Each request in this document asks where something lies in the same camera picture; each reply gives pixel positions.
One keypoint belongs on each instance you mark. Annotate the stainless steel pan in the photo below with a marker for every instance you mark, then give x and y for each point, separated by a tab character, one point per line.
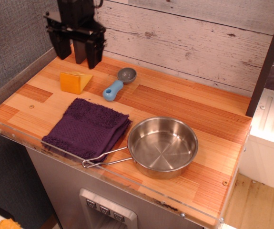
161	148

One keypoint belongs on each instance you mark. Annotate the silver dispenser button panel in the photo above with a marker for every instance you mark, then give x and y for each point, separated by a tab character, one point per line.
101	213

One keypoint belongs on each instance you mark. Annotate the dark right shelf post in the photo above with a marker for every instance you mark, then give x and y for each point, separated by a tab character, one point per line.
262	79

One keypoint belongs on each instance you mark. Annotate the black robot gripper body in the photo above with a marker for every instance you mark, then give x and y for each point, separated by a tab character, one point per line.
74	20

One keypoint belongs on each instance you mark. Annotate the purple folded towel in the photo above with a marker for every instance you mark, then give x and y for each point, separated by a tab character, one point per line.
87	130

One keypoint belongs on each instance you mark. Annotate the white toy sink unit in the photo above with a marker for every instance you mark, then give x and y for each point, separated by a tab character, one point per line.
257	160

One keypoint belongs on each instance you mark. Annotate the orange cheese wedge toy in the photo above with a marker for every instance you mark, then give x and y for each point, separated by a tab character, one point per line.
74	82

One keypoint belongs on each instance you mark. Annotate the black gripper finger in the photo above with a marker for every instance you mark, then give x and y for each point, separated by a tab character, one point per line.
61	45
94	50

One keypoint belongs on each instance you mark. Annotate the orange object bottom left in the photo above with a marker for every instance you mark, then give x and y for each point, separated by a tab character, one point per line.
9	224

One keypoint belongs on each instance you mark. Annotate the blue grey toy scoop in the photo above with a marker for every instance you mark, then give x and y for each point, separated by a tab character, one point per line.
124	76

